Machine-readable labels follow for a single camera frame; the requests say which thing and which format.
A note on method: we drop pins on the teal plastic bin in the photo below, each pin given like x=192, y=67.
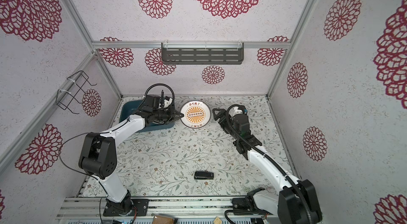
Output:
x=131, y=106

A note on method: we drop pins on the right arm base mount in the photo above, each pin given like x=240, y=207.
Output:
x=248, y=205

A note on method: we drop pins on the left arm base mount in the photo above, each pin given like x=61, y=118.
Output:
x=127, y=207

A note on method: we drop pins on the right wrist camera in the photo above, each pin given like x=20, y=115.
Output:
x=237, y=109

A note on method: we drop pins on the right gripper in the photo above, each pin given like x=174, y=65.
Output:
x=223, y=123

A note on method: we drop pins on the orange sunburst plate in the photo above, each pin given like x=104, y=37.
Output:
x=196, y=114

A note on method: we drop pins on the black wire wall rack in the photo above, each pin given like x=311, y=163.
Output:
x=65, y=96

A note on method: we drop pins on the brown box front edge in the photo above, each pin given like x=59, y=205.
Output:
x=160, y=219

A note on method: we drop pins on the grey wall shelf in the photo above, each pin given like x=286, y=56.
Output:
x=202, y=54

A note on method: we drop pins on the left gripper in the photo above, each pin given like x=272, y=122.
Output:
x=173, y=115

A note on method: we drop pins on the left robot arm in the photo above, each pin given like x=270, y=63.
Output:
x=99, y=152

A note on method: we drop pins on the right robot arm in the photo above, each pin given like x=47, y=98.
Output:
x=296, y=202

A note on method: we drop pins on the black small device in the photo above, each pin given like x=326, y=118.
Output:
x=202, y=175

